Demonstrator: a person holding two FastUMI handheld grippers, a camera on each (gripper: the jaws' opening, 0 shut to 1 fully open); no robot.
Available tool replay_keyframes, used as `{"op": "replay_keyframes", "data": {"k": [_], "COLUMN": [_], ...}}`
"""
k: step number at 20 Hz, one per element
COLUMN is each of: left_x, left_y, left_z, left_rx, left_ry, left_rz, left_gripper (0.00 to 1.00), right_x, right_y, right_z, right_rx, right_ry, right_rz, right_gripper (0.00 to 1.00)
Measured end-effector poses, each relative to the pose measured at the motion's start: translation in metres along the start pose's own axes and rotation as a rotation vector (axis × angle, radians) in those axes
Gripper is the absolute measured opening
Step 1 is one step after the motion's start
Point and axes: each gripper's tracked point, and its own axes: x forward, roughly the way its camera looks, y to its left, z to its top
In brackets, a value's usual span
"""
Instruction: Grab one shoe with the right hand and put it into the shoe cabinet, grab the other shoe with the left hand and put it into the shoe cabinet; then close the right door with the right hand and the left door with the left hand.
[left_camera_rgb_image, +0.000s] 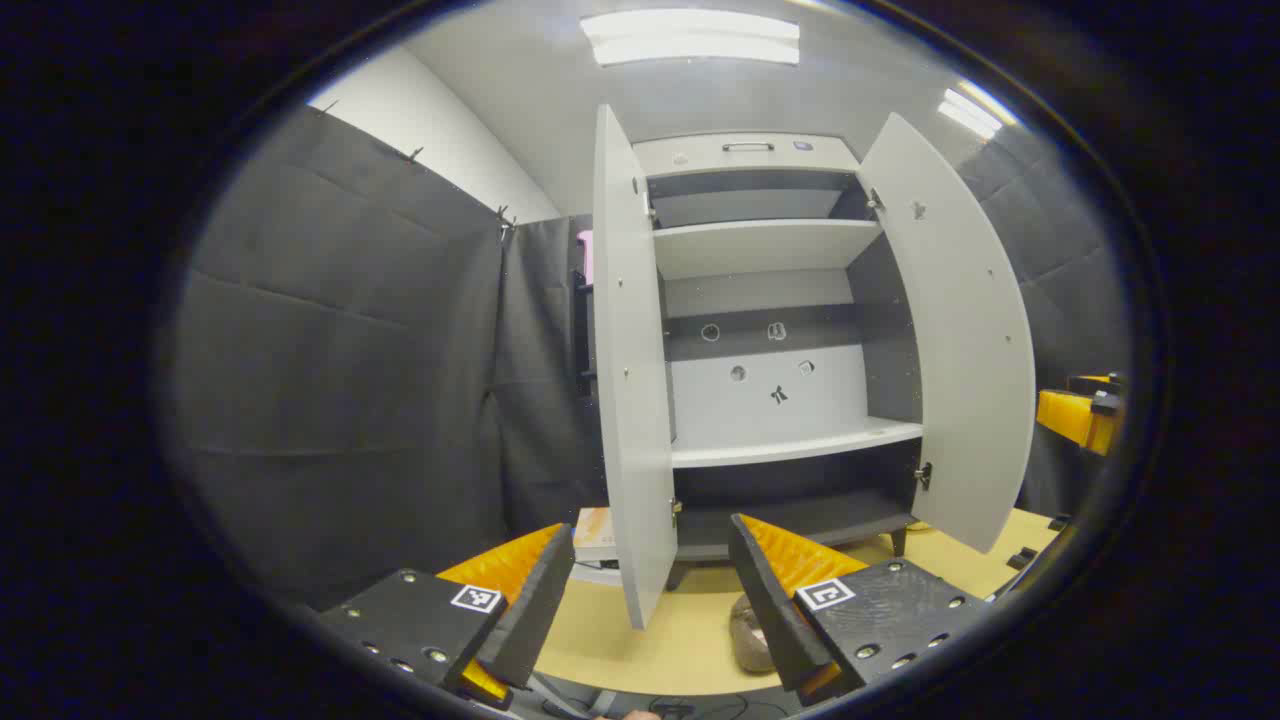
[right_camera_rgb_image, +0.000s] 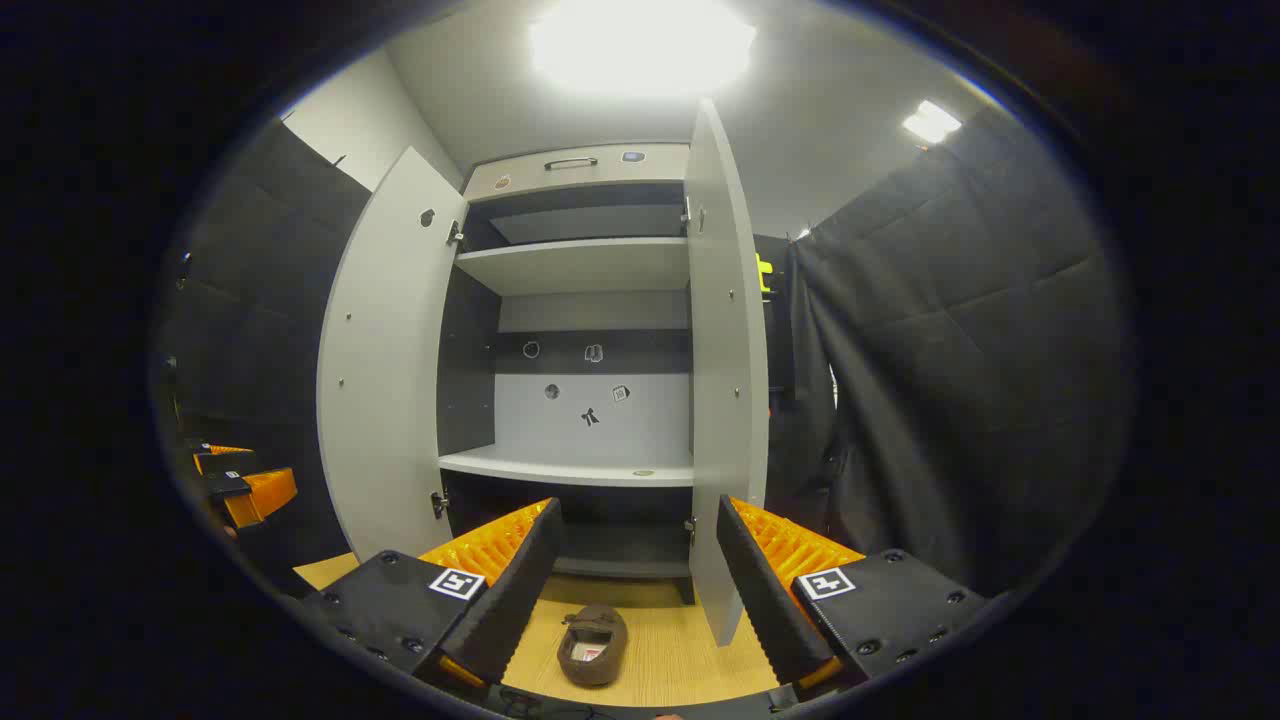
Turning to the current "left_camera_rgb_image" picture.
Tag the white printed box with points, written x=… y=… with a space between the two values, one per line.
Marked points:
x=593 y=535

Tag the small ceiling light panel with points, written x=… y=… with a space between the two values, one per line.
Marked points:
x=972 y=110

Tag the small black block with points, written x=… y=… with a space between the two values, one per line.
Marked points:
x=1060 y=522
x=1022 y=558

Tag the white cabinet door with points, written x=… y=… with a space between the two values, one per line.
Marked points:
x=632 y=400
x=960 y=360

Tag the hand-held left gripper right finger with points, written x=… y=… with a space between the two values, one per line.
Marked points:
x=770 y=610

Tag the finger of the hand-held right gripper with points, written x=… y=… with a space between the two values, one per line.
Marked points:
x=1098 y=384
x=1080 y=420

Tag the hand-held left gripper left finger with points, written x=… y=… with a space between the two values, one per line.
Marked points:
x=530 y=610

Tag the brown fuzzy shoe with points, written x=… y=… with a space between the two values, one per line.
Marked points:
x=748 y=640

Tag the large ceiling light panel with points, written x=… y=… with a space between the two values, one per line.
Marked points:
x=690 y=38

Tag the white and grey shoe cabinet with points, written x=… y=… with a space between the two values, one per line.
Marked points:
x=770 y=410

